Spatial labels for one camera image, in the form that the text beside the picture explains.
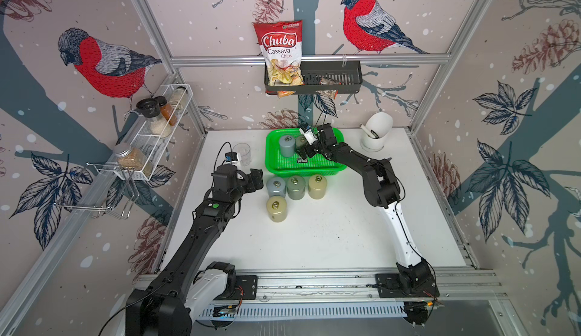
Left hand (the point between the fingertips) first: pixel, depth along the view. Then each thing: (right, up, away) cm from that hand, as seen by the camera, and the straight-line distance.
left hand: (255, 167), depth 81 cm
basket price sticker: (+17, +2, +20) cm, 27 cm away
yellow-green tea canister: (+24, -9, +10) cm, 27 cm away
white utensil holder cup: (+55, +19, +25) cm, 63 cm away
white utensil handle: (+50, +15, +25) cm, 58 cm away
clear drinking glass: (-10, +5, +25) cm, 27 cm away
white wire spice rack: (-29, +8, -13) cm, 33 cm away
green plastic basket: (+24, -1, +26) cm, 35 cm away
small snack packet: (+29, +30, +9) cm, 43 cm away
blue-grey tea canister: (+7, -8, +9) cm, 14 cm away
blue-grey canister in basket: (+11, +8, +24) cm, 28 cm away
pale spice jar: (-30, +26, +3) cm, 40 cm away
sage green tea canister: (+15, -9, +9) cm, 20 cm away
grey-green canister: (+17, +11, +23) cm, 30 cm away
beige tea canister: (+8, -16, +2) cm, 18 cm away
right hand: (+17, +10, +28) cm, 34 cm away
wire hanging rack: (-37, -3, -21) cm, 42 cm away
